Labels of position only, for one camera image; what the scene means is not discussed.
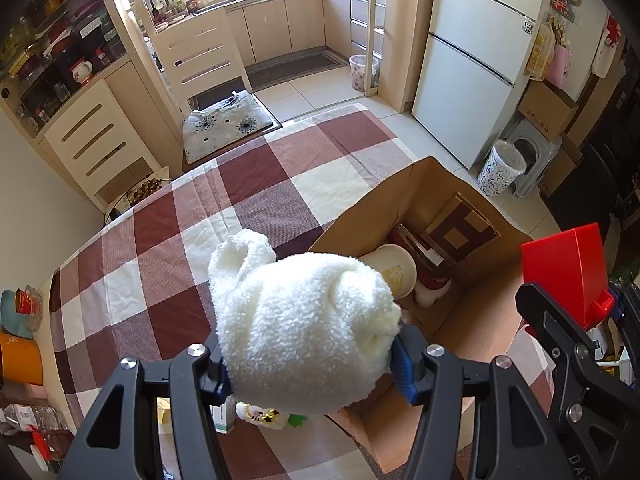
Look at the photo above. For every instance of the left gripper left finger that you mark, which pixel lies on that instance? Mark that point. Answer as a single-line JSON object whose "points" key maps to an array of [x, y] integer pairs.
{"points": [[119, 437]]}

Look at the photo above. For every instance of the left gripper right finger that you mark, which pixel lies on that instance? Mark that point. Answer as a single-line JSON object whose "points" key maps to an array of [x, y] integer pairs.
{"points": [[512, 438]]}

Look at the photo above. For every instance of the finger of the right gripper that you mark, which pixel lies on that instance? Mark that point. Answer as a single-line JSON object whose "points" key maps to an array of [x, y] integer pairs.
{"points": [[571, 350]]}

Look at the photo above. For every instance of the red plastic box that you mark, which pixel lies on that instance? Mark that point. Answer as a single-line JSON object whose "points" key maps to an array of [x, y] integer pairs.
{"points": [[570, 267]]}

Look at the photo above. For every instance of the teal white medicine box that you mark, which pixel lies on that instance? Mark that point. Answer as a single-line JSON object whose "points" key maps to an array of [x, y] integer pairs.
{"points": [[224, 415]]}

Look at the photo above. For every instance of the white flower plush toy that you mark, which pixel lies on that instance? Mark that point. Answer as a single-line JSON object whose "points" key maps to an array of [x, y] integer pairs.
{"points": [[269, 418]]}

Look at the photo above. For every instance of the white fluffy towel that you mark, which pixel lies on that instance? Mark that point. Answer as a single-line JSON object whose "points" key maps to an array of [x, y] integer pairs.
{"points": [[308, 334]]}

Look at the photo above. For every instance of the orange container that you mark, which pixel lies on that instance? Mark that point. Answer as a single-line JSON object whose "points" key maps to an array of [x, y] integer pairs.
{"points": [[20, 360]]}

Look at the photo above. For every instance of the brown patterned paper bag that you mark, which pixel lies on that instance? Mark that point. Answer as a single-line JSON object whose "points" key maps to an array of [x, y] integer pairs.
{"points": [[459, 230]]}

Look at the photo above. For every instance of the checkered tablecloth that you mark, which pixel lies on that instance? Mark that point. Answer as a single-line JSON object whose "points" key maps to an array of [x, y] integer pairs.
{"points": [[334, 182]]}

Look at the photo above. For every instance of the patterned trash bin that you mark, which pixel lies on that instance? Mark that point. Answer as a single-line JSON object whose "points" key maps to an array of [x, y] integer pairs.
{"points": [[503, 165]]}

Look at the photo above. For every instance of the white paper cup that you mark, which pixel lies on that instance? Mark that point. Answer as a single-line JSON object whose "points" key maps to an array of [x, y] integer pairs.
{"points": [[396, 266]]}

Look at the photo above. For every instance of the grey plastic stool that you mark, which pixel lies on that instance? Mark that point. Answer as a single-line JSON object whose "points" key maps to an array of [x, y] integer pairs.
{"points": [[538, 153]]}

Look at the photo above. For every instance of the small cardboard box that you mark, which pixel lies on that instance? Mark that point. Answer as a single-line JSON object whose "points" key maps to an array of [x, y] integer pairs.
{"points": [[547, 108]]}

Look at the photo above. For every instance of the white refrigerator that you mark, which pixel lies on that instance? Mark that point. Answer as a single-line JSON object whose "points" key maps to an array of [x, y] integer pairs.
{"points": [[472, 73]]}

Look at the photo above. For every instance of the white chair with cushion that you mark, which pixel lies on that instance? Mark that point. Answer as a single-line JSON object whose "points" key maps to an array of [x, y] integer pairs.
{"points": [[209, 83]]}

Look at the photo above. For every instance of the kitchen floor mat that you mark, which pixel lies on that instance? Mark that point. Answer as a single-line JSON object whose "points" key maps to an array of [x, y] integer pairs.
{"points": [[267, 74]]}

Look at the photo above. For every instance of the display shelf cabinet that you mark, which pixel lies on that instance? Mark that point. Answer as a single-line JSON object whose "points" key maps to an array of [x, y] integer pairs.
{"points": [[53, 49]]}

